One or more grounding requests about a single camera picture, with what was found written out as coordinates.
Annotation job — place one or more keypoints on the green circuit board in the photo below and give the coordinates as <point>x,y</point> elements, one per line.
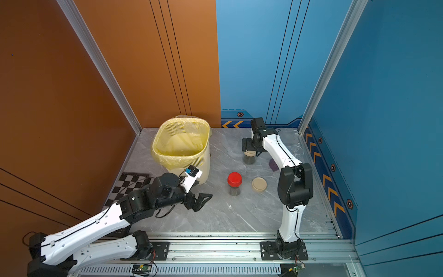
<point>296,268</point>
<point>141,270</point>

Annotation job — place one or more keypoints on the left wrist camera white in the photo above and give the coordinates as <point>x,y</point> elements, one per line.
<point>188,178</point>

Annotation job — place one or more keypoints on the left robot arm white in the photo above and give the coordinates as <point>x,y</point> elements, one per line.
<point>66,252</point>

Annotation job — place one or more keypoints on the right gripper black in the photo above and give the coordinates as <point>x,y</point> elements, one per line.
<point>248,141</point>

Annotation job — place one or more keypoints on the green circuit board right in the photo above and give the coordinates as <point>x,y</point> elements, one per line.
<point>296,268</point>

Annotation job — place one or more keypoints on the green circuit board left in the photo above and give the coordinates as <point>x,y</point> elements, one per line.
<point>141,270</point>

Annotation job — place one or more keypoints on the aluminium corner post left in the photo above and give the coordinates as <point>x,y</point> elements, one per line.
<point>84,34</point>

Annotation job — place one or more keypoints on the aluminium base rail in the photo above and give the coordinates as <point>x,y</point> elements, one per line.
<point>236,254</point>

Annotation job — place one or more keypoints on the purple embossed toy cube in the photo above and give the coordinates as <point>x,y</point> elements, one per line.
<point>273,166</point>

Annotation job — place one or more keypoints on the black white checkerboard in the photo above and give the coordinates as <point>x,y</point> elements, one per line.
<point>126,183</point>

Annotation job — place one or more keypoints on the aluminium corner post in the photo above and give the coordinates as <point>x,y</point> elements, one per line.
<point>84,34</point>
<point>351,20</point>

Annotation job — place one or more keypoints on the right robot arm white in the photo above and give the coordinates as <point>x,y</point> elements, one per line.
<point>295,187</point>

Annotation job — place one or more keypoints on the glass jar red lid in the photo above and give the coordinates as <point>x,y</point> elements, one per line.
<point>234,181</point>

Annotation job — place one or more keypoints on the aluminium corner post right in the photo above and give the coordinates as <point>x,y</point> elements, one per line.
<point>351,20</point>

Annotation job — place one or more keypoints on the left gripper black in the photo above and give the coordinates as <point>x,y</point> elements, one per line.
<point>198,203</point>

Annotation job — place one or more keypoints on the cream waste basket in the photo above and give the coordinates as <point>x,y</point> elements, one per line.
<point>197,162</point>

